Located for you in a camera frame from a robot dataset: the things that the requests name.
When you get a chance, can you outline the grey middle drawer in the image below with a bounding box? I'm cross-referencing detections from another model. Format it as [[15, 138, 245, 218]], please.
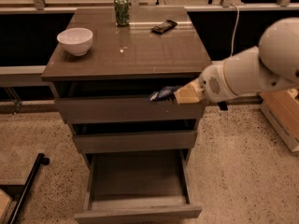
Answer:
[[73, 131, 197, 154]]

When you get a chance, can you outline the grey drawer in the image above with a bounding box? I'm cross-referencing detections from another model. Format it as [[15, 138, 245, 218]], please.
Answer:
[[73, 131, 197, 154], [55, 97, 206, 124], [75, 149, 202, 224]]

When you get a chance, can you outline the white cable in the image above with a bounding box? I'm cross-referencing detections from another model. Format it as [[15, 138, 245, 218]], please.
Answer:
[[229, 3, 241, 58]]

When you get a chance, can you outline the grey drawer cabinet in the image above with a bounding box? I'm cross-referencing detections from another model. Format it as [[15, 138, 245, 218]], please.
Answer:
[[41, 6, 213, 224]]

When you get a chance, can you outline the blue rxbar blueberry wrapper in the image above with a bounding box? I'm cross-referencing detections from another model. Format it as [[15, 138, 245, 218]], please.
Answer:
[[149, 86, 179, 102]]

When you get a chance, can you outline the black table leg bracket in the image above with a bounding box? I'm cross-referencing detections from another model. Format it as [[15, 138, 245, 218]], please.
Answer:
[[218, 102, 228, 111]]

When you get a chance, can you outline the green soda can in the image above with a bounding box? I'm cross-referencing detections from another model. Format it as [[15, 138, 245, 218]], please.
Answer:
[[114, 0, 130, 26]]

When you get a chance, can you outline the cardboard box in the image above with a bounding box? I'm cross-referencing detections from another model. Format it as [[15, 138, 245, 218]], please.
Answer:
[[260, 91, 299, 152]]

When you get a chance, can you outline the dark snack bar wrapper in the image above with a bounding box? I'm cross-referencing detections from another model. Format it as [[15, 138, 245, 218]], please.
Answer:
[[151, 20, 178, 35]]

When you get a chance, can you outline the black metal bar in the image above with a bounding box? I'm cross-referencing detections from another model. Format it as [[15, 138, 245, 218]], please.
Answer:
[[7, 153, 50, 224]]

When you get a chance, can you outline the grey bottom drawer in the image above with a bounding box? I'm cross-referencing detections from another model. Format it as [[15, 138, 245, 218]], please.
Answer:
[[75, 149, 202, 224]]

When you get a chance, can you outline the white ceramic bowl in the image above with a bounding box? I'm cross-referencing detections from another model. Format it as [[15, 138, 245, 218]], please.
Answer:
[[57, 28, 93, 56]]

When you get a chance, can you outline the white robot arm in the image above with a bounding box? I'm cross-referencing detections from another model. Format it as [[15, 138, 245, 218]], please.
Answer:
[[175, 18, 299, 104]]

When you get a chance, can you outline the grey top drawer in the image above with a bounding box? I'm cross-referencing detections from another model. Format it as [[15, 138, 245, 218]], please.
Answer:
[[55, 97, 206, 124]]

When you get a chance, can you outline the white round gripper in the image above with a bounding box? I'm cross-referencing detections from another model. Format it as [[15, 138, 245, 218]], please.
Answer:
[[174, 61, 237, 105]]

